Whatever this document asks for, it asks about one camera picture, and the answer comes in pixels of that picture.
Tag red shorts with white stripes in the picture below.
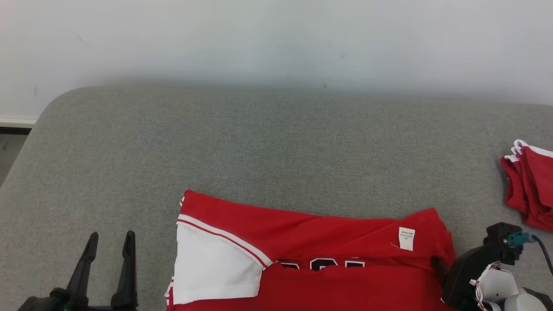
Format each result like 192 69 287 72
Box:
500 139 553 233

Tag red jersey with white sleeves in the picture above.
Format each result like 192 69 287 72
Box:
164 189 459 311

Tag teal cable plug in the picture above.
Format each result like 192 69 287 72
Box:
507 232 533 248

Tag thin black cable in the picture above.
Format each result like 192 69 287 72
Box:
531 234 553 278

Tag white wall baseboard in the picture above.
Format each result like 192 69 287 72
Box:
0 116 38 129

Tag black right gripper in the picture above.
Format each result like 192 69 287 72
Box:
431 222 524 311

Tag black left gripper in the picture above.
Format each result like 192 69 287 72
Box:
16 230 140 311

